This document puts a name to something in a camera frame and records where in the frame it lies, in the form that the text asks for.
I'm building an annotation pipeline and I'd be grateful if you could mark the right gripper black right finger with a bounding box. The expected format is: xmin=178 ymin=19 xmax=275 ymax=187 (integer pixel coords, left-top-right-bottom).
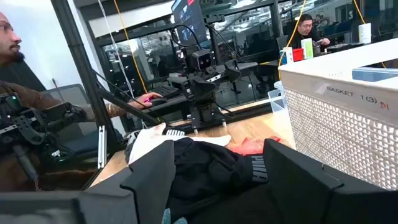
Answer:
xmin=263 ymin=138 xmax=398 ymax=224

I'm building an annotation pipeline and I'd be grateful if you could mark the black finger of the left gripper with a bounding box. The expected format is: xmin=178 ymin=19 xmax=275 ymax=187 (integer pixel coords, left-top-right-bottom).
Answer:
xmin=192 ymin=76 xmax=217 ymax=103
xmin=224 ymin=59 xmax=242 ymax=83

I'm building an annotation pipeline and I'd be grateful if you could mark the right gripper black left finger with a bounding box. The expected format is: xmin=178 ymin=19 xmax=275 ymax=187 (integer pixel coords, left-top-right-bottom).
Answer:
xmin=76 ymin=139 xmax=177 ymax=224

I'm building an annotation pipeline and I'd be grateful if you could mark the blue knit cloth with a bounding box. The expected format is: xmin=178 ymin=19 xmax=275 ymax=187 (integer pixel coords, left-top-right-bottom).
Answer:
xmin=160 ymin=207 xmax=189 ymax=224

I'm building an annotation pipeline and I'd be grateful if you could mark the white cloth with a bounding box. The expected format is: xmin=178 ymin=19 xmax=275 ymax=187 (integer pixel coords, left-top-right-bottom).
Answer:
xmin=127 ymin=122 xmax=233 ymax=166

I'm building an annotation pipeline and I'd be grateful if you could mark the black Puma underwear grey print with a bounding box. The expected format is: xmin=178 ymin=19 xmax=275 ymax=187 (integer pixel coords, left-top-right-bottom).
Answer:
xmin=124 ymin=136 xmax=270 ymax=224

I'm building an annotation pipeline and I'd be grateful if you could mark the grey standing desk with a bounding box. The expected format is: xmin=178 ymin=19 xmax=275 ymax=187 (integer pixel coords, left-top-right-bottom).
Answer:
xmin=139 ymin=61 xmax=259 ymax=118

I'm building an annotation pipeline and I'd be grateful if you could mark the black keyboard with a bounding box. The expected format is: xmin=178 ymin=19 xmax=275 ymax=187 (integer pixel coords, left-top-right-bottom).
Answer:
xmin=149 ymin=83 xmax=181 ymax=99

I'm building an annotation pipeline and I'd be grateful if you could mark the black computer mouse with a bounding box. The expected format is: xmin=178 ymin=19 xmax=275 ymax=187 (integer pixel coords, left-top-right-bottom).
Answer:
xmin=151 ymin=97 xmax=169 ymax=107

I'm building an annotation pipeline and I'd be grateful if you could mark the clear plastic storage bin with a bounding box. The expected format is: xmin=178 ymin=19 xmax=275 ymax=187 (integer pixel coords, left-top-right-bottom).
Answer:
xmin=267 ymin=80 xmax=289 ymax=114

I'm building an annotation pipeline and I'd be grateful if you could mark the white and blue box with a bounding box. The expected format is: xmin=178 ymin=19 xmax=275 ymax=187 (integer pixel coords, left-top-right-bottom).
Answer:
xmin=279 ymin=46 xmax=295 ymax=65

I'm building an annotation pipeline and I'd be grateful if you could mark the white perforated laundry basket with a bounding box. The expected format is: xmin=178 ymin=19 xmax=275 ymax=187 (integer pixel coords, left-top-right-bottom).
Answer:
xmin=277 ymin=37 xmax=398 ymax=191

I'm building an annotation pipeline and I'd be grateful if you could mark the black computer monitor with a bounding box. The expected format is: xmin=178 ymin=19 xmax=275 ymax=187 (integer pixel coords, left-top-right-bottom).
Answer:
xmin=170 ymin=0 xmax=208 ymax=47

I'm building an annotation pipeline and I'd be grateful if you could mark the red box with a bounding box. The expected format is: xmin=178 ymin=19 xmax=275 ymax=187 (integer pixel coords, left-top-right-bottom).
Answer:
xmin=292 ymin=48 xmax=305 ymax=62

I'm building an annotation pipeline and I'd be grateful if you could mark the pink cloth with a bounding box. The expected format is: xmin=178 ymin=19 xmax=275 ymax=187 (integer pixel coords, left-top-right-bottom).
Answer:
xmin=228 ymin=135 xmax=282 ymax=156

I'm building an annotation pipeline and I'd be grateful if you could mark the white and green box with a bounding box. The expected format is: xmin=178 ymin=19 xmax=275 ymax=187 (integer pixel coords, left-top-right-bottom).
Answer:
xmin=300 ymin=37 xmax=314 ymax=60

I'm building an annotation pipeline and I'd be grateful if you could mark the person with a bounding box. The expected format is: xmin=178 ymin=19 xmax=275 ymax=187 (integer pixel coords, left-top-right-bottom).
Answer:
xmin=290 ymin=14 xmax=331 ymax=50
xmin=0 ymin=11 xmax=164 ymax=192

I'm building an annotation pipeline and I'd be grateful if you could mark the black mesh office chair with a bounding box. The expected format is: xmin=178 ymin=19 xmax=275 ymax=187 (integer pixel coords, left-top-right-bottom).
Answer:
xmin=40 ymin=83 xmax=100 ymax=156

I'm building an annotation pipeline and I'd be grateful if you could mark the white paper roll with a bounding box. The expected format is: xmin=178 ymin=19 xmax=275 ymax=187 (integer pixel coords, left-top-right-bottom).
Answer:
xmin=358 ymin=22 xmax=373 ymax=45

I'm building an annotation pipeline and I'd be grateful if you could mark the black cabinet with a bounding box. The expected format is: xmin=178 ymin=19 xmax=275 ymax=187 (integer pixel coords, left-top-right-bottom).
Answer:
xmin=0 ymin=60 xmax=47 ymax=93

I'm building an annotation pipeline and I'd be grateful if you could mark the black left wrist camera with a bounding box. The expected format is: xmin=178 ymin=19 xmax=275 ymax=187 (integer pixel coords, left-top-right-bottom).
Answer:
xmin=190 ymin=49 xmax=214 ymax=72

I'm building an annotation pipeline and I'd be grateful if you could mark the silver aluminium bracket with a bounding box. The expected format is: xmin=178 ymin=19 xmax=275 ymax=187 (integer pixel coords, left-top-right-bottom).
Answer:
xmin=97 ymin=125 xmax=108 ymax=170

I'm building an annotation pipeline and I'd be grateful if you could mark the yellow hanging cable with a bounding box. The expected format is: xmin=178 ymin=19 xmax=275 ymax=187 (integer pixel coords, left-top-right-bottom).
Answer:
xmin=113 ymin=0 xmax=149 ymax=95
xmin=277 ymin=0 xmax=308 ymax=81
xmin=353 ymin=0 xmax=387 ymax=69

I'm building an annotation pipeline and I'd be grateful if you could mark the black diagonal frame brace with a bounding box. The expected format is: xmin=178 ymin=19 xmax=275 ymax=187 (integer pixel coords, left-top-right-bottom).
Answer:
xmin=91 ymin=68 xmax=170 ymax=127

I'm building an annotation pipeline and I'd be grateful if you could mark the white hanging cable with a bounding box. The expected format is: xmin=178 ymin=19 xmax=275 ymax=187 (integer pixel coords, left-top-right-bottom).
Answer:
xmin=97 ymin=0 xmax=136 ymax=99

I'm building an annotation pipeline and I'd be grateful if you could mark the black aluminium frame post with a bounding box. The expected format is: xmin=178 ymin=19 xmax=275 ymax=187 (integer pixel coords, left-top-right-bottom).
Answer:
xmin=50 ymin=0 xmax=125 ymax=153

